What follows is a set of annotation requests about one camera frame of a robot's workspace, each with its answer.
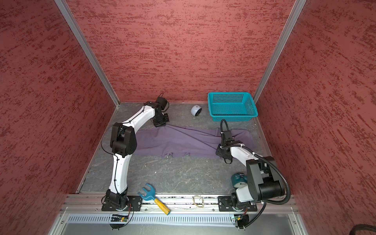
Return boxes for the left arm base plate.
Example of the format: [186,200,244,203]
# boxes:
[101,196,143,212]

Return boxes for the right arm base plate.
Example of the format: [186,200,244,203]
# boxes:
[218,195,258,212]

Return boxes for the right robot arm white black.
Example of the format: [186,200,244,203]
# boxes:
[216,142,291,210]

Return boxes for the white slotted cable duct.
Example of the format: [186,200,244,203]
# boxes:
[66,213,235,227]

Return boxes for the purple trousers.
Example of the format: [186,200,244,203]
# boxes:
[133,124,256,159]

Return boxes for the teal plastic basket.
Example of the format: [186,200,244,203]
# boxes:
[208,92,258,122]

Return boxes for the aluminium corner post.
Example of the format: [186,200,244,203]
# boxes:
[253,0,306,103]
[54,0,121,108]

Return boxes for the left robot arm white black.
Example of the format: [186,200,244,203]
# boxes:
[104,98,169,211]

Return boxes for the aluminium frame rail front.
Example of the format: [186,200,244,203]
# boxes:
[60,193,299,214]

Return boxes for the right aluminium corner post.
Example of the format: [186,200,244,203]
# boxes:
[253,0,306,103]

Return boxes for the white round mug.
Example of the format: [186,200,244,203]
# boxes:
[191,105,202,118]

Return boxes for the blue fork tool yellow handle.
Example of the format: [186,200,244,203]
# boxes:
[138,183,171,215]

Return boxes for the left aluminium corner post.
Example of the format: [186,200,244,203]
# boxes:
[54,0,121,108]

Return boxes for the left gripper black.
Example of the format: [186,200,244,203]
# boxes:
[153,112,169,126]

